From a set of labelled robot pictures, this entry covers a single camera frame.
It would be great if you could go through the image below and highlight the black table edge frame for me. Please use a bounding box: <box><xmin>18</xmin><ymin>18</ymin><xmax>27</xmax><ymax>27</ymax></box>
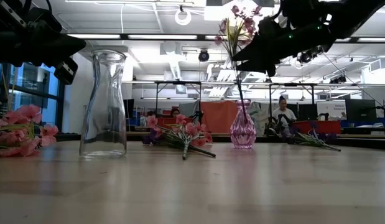
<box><xmin>55</xmin><ymin>133</ymin><xmax>385</xmax><ymax>150</ymax></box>

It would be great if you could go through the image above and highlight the black track light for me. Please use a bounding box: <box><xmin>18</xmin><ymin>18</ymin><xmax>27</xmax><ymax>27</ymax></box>
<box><xmin>328</xmin><ymin>75</ymin><xmax>348</xmax><ymax>85</ymax></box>

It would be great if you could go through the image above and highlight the clear glass vase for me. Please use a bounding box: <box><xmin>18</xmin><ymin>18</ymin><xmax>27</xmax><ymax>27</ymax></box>
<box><xmin>79</xmin><ymin>49</ymin><xmax>128</xmax><ymax>158</ymax></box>

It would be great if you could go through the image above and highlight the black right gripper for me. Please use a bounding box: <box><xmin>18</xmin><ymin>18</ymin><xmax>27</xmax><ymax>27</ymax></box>
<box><xmin>232</xmin><ymin>16</ymin><xmax>336</xmax><ymax>78</ymax></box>

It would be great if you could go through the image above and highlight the patterned white cloth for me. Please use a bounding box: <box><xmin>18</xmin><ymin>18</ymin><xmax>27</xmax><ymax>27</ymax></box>
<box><xmin>248</xmin><ymin>102</ymin><xmax>274</xmax><ymax>136</ymax></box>

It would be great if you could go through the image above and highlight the dark flat screen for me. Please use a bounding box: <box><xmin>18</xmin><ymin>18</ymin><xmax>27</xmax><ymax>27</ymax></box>
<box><xmin>123</xmin><ymin>98</ymin><xmax>136</xmax><ymax>119</ymax></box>

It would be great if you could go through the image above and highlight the white sign board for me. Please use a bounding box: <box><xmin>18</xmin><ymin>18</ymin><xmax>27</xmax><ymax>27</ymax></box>
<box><xmin>316</xmin><ymin>101</ymin><xmax>347</xmax><ymax>121</ymax></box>

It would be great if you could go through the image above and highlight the orange cloth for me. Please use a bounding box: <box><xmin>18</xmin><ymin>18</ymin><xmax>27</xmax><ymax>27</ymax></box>
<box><xmin>200</xmin><ymin>101</ymin><xmax>239</xmax><ymax>134</ymax></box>

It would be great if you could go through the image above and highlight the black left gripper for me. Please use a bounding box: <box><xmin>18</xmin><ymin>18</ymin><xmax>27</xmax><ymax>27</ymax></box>
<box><xmin>0</xmin><ymin>0</ymin><xmax>86</xmax><ymax>85</ymax></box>

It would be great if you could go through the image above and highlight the black overhead lamp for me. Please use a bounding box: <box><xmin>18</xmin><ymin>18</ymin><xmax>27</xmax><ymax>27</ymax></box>
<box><xmin>297</xmin><ymin>46</ymin><xmax>324</xmax><ymax>65</ymax></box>

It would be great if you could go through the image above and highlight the black metal frame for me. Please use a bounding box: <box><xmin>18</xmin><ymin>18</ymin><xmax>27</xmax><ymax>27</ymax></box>
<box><xmin>154</xmin><ymin>80</ymin><xmax>203</xmax><ymax>125</ymax></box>
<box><xmin>268</xmin><ymin>82</ymin><xmax>316</xmax><ymax>124</ymax></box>

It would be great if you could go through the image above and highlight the black window frame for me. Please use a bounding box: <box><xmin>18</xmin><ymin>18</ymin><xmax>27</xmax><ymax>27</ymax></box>
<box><xmin>0</xmin><ymin>62</ymin><xmax>66</xmax><ymax>131</ymax></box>

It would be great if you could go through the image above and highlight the pink glass vase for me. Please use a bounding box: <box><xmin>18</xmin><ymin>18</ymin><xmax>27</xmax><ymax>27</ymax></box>
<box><xmin>230</xmin><ymin>99</ymin><xmax>257</xmax><ymax>149</ymax></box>

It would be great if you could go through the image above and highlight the pink artificial flower bunch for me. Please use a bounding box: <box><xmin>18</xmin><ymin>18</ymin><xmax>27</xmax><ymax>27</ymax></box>
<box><xmin>214</xmin><ymin>4</ymin><xmax>264</xmax><ymax>125</ymax></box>
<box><xmin>0</xmin><ymin>104</ymin><xmax>59</xmax><ymax>158</ymax></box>
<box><xmin>145</xmin><ymin>114</ymin><xmax>216</xmax><ymax>161</ymax></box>

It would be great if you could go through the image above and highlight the white ring light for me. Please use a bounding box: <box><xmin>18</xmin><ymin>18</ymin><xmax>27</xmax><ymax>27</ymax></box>
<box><xmin>174</xmin><ymin>8</ymin><xmax>192</xmax><ymax>26</ymax></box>

